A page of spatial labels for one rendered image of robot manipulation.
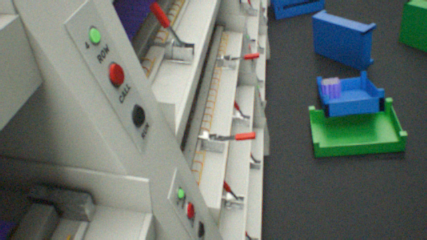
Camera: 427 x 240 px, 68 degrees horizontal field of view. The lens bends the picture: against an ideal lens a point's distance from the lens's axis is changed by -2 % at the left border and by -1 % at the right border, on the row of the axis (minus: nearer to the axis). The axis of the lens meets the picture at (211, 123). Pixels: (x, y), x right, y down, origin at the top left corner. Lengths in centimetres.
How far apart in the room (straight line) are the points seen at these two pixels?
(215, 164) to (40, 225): 35
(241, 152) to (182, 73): 43
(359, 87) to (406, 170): 46
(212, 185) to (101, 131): 33
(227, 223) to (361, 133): 77
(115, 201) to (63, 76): 13
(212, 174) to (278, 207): 60
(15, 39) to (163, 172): 19
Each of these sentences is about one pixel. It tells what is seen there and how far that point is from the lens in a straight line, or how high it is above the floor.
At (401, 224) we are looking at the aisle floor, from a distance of 112.
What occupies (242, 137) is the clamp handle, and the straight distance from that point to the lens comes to 57.
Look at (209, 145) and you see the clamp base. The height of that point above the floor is 55.
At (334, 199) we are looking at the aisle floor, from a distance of 115.
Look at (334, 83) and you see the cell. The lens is 142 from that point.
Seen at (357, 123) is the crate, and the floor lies 0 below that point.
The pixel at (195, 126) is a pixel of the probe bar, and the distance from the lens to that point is 60.
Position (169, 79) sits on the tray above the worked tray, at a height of 73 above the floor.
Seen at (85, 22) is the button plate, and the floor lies 88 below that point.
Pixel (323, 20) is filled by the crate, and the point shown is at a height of 20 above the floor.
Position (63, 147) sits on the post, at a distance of 27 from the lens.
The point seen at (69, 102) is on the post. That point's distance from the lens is 23.
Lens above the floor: 95
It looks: 40 degrees down
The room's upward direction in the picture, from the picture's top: 19 degrees counter-clockwise
